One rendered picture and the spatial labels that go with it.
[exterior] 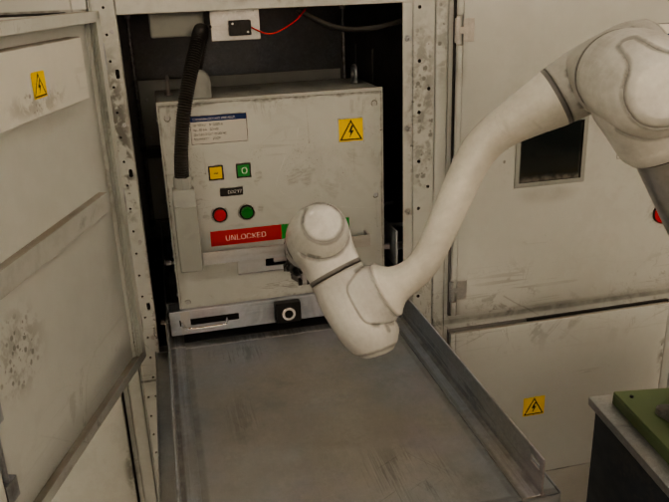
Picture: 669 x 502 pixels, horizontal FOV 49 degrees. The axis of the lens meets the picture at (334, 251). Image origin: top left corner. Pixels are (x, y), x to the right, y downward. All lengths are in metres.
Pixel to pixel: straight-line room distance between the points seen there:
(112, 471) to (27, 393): 0.60
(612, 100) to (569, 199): 0.81
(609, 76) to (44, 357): 0.98
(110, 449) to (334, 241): 0.83
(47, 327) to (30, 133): 0.32
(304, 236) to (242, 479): 0.42
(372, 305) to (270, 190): 0.50
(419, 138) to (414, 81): 0.13
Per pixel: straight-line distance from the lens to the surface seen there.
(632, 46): 1.08
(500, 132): 1.25
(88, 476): 1.87
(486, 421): 1.40
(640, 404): 1.67
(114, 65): 1.54
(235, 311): 1.72
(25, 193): 1.28
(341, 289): 1.26
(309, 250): 1.25
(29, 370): 1.30
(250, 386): 1.54
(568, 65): 1.24
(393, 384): 1.52
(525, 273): 1.86
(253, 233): 1.67
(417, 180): 1.69
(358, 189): 1.70
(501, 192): 1.76
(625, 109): 1.04
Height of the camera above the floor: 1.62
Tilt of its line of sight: 20 degrees down
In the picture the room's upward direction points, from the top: 2 degrees counter-clockwise
